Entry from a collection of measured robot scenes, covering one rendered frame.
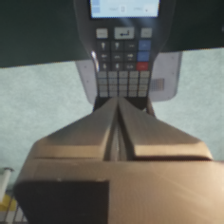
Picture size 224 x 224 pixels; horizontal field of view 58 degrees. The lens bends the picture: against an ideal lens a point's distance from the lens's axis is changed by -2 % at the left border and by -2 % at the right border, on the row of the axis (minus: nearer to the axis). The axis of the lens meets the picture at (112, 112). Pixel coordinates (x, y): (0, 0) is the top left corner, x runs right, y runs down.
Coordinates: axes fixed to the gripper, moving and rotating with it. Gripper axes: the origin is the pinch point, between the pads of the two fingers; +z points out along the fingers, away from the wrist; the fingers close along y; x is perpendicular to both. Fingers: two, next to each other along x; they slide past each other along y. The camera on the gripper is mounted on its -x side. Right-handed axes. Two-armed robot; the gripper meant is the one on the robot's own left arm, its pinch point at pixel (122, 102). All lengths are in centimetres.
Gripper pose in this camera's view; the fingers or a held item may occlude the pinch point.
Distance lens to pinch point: 28.6
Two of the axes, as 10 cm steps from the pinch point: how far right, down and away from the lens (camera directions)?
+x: 0.3, 1.8, 9.8
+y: -10.0, 0.1, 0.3
